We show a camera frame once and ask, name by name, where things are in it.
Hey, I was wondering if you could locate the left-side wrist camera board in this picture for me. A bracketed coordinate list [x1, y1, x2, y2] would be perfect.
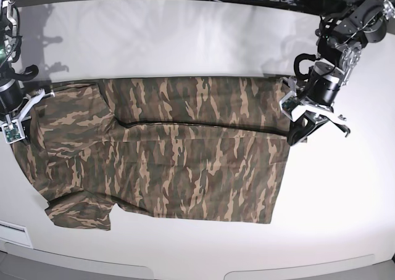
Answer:
[280, 95, 299, 122]

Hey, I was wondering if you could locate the camouflage T-shirt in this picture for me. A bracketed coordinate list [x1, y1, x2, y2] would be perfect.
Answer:
[12, 77, 289, 230]

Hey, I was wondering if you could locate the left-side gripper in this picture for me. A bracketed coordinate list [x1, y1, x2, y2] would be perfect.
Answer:
[283, 62, 351, 146]

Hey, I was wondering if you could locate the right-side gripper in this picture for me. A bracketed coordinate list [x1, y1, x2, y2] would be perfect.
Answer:
[1, 79, 55, 144]

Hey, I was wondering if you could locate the right-side wrist camera board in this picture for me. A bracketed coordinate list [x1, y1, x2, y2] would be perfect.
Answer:
[1, 121, 25, 144]

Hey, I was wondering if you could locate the white label plate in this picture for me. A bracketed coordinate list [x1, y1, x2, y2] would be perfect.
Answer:
[0, 221, 33, 249]

